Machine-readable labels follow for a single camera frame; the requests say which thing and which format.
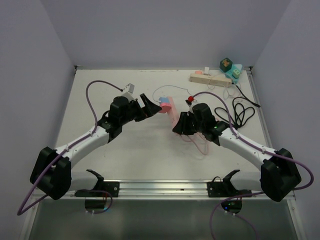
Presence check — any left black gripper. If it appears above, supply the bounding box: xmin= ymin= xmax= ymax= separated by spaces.
xmin=119 ymin=93 xmax=161 ymax=125

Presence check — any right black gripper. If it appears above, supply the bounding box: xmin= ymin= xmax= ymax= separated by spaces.
xmin=173 ymin=112 xmax=205 ymax=136

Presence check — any pink adapter plug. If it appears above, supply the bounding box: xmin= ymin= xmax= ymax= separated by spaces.
xmin=159 ymin=102 xmax=172 ymax=114

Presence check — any pink power strip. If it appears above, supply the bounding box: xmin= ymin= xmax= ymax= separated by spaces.
xmin=166 ymin=96 xmax=213 ymax=160

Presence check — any light blue usb charger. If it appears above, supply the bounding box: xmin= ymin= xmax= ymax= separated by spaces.
xmin=158 ymin=97 xmax=170 ymax=104

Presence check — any thin light blue cable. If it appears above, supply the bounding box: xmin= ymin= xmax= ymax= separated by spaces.
xmin=151 ymin=83 xmax=241 ymax=103

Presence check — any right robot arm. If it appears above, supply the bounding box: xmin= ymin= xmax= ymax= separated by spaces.
xmin=172 ymin=103 xmax=302 ymax=202

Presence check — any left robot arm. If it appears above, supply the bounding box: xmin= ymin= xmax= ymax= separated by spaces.
xmin=30 ymin=93 xmax=162 ymax=200

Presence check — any orange plug on beige strip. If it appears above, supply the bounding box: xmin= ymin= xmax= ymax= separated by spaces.
xmin=195 ymin=70 xmax=203 ymax=75

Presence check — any beige power strip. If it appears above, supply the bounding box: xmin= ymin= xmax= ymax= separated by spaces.
xmin=189 ymin=73 xmax=232 ymax=88

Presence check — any dark green cube charger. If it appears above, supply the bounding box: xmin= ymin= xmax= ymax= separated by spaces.
xmin=219 ymin=57 xmax=233 ymax=73

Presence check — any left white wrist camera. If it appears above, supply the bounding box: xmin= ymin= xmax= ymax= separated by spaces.
xmin=121 ymin=83 xmax=136 ymax=102

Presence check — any black coiled cable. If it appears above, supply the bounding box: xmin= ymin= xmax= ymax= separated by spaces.
xmin=214 ymin=83 xmax=261 ymax=128

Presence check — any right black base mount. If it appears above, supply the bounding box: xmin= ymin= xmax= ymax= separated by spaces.
xmin=206 ymin=169 xmax=252 ymax=198

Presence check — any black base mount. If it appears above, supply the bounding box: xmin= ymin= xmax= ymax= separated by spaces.
xmin=206 ymin=169 xmax=252 ymax=198
xmin=70 ymin=169 xmax=120 ymax=198

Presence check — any aluminium rail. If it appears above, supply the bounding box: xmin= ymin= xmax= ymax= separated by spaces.
xmin=31 ymin=172 xmax=288 ymax=202

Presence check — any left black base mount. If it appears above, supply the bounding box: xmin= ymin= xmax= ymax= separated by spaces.
xmin=70 ymin=169 xmax=120 ymax=198

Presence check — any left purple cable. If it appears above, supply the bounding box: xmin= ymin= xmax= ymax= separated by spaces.
xmin=16 ymin=80 xmax=125 ymax=216

